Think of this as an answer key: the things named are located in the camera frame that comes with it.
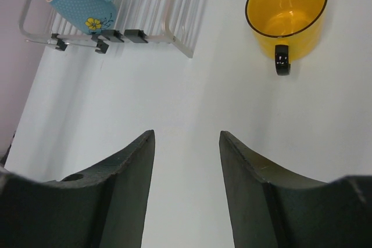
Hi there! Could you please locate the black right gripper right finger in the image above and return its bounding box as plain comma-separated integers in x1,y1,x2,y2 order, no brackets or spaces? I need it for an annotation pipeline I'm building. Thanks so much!
219,131,371,247

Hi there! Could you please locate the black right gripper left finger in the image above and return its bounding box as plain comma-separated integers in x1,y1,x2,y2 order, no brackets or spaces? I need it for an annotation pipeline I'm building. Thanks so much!
1,130,155,247

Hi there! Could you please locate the yellow mug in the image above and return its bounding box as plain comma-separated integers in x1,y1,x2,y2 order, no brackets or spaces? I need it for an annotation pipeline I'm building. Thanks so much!
245,0,328,76

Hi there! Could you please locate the clear acrylic dish rack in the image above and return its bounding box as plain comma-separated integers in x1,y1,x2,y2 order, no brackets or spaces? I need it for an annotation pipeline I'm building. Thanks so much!
18,0,206,58

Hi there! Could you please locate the light blue mug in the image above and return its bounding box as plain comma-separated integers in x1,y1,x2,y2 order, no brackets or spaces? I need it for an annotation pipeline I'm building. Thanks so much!
46,0,117,35

